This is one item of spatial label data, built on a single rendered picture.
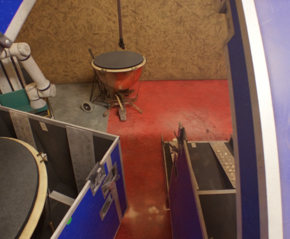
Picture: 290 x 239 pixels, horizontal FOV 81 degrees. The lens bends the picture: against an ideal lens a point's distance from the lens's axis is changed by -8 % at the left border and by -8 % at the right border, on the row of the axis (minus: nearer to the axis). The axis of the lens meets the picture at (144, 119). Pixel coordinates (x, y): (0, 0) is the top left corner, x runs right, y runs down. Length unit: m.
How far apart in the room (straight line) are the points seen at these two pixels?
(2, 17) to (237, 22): 0.48
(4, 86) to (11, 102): 0.20
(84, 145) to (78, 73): 2.72
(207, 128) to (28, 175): 2.23
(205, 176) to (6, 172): 1.70
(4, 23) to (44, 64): 3.48
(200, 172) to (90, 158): 1.25
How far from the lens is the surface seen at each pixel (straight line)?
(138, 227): 1.76
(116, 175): 1.14
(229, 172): 2.03
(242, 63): 0.44
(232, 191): 1.86
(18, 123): 1.54
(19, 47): 1.98
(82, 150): 1.21
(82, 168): 1.32
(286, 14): 0.52
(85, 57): 3.62
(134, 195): 1.89
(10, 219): 0.86
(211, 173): 2.11
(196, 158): 2.19
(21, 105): 2.69
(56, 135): 1.32
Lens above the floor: 1.64
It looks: 38 degrees down
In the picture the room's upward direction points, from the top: straight up
